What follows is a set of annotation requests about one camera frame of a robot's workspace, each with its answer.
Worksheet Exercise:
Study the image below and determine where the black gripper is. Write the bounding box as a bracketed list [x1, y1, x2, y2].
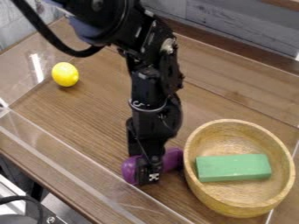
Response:
[125, 94, 183, 186]

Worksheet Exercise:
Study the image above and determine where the purple toy eggplant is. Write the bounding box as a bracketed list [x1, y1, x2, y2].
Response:
[121, 148, 183, 185]

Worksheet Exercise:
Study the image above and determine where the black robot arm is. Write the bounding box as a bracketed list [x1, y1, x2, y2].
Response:
[52, 0, 183, 185]

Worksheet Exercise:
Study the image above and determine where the brown wooden bowl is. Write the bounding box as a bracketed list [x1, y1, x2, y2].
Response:
[183, 119, 295, 218]

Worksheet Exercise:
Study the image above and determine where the green rectangular block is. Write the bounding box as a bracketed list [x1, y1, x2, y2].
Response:
[195, 154, 272, 182]

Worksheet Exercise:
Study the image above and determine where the yellow toy lemon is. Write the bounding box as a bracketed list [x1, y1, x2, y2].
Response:
[51, 62, 80, 87]

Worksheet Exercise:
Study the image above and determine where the clear acrylic tray wall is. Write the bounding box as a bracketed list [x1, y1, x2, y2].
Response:
[0, 107, 192, 224]

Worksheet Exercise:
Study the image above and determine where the black metal bracket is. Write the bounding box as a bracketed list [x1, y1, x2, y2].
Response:
[24, 193, 69, 224]

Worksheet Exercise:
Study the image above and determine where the black cable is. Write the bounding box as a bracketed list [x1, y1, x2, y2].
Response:
[10, 0, 107, 58]

